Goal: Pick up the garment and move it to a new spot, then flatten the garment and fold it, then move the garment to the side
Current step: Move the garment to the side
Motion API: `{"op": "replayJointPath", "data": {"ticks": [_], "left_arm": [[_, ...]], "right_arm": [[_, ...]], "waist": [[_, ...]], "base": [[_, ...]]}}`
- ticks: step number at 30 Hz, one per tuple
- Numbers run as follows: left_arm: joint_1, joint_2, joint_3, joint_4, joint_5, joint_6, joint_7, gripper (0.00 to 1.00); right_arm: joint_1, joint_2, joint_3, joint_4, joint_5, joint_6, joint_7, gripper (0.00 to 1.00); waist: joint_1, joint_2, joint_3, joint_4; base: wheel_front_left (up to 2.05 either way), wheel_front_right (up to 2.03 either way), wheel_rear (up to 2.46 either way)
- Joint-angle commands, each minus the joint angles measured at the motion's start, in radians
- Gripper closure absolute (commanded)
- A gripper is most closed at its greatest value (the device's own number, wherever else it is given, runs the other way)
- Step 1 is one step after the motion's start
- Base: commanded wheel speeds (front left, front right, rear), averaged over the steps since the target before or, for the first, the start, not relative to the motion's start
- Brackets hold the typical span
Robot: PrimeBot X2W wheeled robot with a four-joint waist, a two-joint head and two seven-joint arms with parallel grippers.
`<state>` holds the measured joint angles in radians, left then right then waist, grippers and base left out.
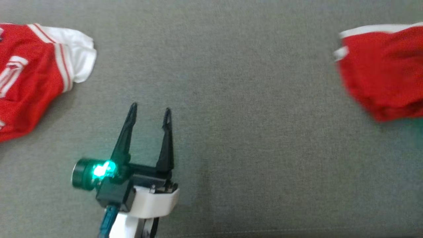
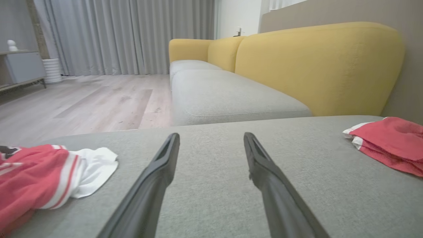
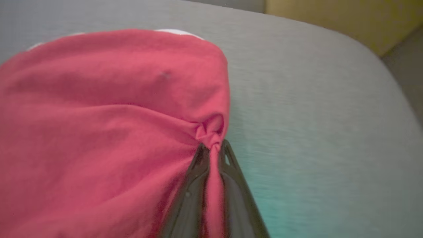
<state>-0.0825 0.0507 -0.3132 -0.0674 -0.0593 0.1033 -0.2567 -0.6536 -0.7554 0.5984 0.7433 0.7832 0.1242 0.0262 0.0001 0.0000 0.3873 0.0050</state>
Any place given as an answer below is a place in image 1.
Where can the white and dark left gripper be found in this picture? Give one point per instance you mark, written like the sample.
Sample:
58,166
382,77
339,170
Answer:
148,198

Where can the red jersey with white sleeves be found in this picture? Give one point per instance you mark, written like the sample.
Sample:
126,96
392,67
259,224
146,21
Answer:
33,86

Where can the red garment with white trim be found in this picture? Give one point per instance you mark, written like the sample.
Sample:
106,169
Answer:
386,72

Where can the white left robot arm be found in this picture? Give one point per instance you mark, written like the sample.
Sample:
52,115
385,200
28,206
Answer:
127,228

